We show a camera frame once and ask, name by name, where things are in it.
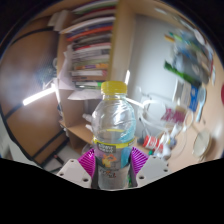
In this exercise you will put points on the pink box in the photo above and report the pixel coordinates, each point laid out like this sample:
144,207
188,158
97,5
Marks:
173,116

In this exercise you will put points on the red and white canister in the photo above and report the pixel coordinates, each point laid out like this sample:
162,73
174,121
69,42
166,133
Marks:
151,141

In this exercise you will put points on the grey shaker bottle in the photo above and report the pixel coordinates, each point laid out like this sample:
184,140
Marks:
188,65

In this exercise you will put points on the white desk lamp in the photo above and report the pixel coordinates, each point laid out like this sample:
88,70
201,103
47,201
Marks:
127,77

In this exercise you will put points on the light blue hairbrush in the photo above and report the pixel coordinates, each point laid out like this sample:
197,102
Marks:
201,100

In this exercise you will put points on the white and blue carton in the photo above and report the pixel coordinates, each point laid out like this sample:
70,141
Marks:
188,96

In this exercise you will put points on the ceiling light tube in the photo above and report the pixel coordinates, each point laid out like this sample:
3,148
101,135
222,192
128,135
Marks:
38,96

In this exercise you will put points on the clear yellow-capped drink bottle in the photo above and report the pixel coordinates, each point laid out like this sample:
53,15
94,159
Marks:
113,140

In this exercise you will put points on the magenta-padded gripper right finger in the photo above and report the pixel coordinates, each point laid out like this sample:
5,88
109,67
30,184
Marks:
140,161

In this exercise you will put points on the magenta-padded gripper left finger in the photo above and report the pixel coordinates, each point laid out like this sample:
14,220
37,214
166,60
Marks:
86,163

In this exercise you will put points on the wooden shelf unit with books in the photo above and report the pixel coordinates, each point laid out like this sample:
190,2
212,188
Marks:
121,43

